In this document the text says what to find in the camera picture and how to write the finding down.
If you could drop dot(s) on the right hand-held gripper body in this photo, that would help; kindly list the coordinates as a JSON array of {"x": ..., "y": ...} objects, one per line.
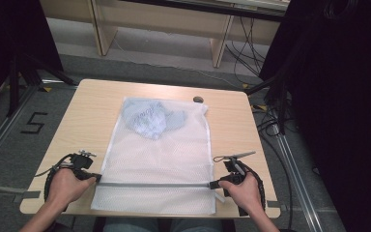
[{"x": 236, "y": 172}]

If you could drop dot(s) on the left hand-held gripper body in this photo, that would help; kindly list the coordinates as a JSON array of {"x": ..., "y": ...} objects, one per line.
[{"x": 81, "y": 162}]

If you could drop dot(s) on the white mesh laundry bag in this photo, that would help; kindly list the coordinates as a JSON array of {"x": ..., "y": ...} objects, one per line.
[{"x": 161, "y": 167}]

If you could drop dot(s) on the person's right hand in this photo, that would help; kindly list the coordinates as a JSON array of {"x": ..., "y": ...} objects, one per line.
[{"x": 246, "y": 196}]

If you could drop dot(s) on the person's left hand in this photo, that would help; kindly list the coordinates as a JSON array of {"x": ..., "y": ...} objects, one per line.
[{"x": 64, "y": 188}]

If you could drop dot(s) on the grey tape strip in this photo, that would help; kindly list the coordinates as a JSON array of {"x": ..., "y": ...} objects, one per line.
[
  {"x": 276, "y": 205},
  {"x": 25, "y": 195}
]

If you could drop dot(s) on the black metal stand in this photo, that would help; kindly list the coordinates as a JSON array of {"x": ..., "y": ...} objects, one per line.
[{"x": 281, "y": 106}]

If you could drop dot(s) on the grey-blue printed garment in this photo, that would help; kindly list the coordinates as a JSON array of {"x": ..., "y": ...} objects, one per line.
[{"x": 149, "y": 120}]

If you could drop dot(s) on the round grey table grommet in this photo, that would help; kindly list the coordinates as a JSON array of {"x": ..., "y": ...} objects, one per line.
[{"x": 198, "y": 99}]

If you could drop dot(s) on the black tripod stand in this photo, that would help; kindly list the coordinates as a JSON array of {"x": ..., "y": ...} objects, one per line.
[{"x": 14, "y": 87}]

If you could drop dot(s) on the black curtain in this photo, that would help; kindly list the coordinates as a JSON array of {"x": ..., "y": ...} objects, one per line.
[
  {"x": 341, "y": 96},
  {"x": 9, "y": 42}
]

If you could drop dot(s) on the aluminium floor rail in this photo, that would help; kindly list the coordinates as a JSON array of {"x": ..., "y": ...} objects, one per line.
[
  {"x": 298, "y": 180},
  {"x": 0, "y": 135}
]

